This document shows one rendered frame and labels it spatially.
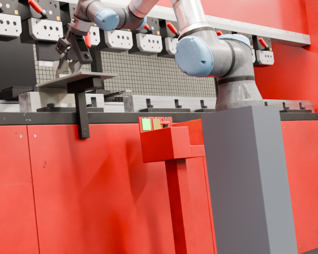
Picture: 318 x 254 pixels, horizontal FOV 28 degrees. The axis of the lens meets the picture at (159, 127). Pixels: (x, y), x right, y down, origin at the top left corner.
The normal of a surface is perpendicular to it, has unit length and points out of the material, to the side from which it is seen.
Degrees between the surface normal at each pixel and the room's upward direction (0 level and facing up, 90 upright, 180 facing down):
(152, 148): 90
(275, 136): 90
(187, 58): 97
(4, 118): 90
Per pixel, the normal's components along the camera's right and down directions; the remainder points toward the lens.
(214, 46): 0.62, -0.37
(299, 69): -0.66, 0.02
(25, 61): 0.74, -0.14
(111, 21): 0.59, 0.53
